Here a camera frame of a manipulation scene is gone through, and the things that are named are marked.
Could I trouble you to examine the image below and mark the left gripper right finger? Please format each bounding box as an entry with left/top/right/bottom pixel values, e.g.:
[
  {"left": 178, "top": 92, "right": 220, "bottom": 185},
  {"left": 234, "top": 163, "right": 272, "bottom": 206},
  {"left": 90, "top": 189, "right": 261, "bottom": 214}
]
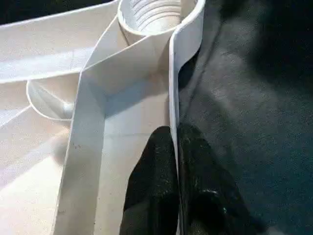
[{"left": 178, "top": 122, "right": 257, "bottom": 235}]

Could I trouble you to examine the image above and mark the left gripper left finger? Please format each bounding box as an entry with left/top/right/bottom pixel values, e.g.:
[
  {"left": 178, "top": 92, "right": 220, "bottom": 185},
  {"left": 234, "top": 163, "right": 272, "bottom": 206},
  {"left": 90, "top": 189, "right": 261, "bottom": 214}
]
[{"left": 120, "top": 126, "right": 180, "bottom": 235}]

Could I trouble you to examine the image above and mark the white plastic table top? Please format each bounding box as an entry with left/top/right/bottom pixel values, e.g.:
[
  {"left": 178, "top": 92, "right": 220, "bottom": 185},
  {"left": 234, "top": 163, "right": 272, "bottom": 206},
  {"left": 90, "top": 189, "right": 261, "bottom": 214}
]
[{"left": 0, "top": 0, "right": 206, "bottom": 235}]

